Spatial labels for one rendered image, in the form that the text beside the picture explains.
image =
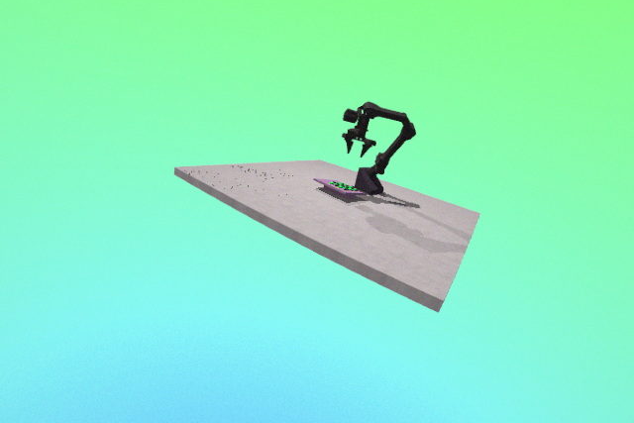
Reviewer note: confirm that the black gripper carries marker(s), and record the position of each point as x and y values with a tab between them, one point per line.
366	142

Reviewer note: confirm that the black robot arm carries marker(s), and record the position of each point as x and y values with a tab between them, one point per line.
371	111

